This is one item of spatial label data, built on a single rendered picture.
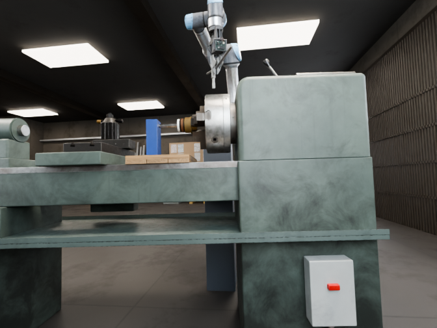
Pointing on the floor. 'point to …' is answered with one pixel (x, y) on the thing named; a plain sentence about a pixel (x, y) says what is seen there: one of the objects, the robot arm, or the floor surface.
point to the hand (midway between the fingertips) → (215, 71)
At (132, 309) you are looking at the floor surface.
